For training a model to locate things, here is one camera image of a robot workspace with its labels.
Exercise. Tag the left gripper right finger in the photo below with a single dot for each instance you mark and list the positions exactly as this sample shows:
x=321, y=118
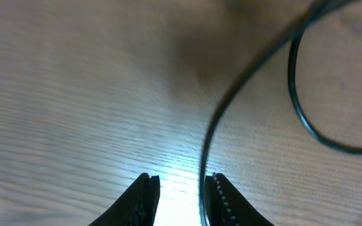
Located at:
x=226, y=206

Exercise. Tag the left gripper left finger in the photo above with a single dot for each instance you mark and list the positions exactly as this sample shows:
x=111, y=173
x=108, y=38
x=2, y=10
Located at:
x=137, y=206

